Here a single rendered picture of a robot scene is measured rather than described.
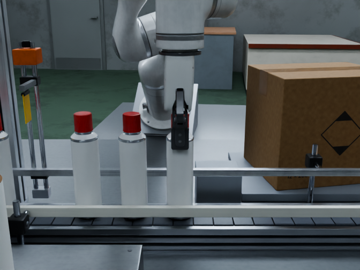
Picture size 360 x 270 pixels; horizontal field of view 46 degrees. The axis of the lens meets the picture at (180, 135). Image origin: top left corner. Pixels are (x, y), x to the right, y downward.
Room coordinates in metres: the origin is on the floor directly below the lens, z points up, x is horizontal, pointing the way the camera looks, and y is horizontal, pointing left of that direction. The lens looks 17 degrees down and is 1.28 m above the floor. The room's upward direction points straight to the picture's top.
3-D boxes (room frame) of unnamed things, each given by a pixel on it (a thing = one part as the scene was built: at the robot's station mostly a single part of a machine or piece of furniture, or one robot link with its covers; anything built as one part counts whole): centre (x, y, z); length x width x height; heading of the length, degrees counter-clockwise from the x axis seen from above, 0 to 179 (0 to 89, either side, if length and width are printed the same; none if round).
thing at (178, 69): (0.76, 0.00, 1.15); 0.10 x 0.07 x 0.11; 0
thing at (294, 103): (1.08, -0.35, 0.99); 0.30 x 0.24 x 0.27; 101
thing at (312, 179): (0.84, -0.29, 0.91); 0.07 x 0.03 x 0.17; 0
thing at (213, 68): (7.42, -0.53, 0.44); 1.57 x 0.81 x 0.88; 174
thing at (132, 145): (0.76, 0.09, 0.98); 0.05 x 0.05 x 0.20
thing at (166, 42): (0.77, 0.00, 1.21); 0.09 x 0.08 x 0.03; 0
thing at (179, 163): (0.76, 0.00, 0.98); 0.05 x 0.05 x 0.20
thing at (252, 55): (7.04, -1.87, 0.37); 2.03 x 1.61 x 0.75; 174
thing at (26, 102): (0.78, 0.29, 1.09); 0.03 x 0.01 x 0.06; 0
